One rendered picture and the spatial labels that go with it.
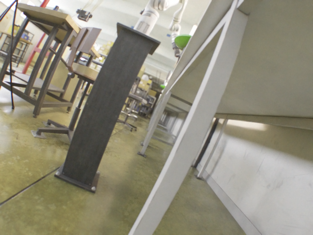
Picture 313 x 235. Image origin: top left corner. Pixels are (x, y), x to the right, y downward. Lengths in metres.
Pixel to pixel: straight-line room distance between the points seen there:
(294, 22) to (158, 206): 0.54
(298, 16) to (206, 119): 0.35
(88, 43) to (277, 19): 1.10
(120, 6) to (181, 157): 7.37
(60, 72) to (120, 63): 2.02
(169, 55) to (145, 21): 9.08
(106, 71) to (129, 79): 0.12
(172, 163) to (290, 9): 0.45
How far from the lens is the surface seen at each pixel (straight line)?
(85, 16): 2.16
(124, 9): 7.42
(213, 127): 2.63
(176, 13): 1.52
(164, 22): 6.98
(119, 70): 0.84
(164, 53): 10.03
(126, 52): 0.85
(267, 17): 0.51
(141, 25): 0.96
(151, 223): 0.39
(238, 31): 0.39
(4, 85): 2.09
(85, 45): 1.25
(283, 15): 0.49
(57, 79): 2.79
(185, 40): 1.15
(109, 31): 10.96
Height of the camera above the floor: 0.52
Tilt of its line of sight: 1 degrees down
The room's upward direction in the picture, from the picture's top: 24 degrees clockwise
